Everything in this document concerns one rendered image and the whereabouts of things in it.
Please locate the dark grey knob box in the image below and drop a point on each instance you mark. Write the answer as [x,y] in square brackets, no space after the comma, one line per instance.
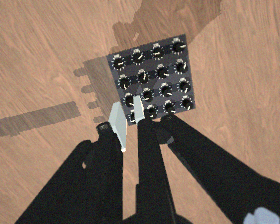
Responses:
[157,73]

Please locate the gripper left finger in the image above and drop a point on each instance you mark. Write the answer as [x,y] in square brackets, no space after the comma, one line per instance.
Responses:
[102,197]

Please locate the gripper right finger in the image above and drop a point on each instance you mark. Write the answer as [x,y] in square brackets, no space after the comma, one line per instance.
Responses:
[242,194]

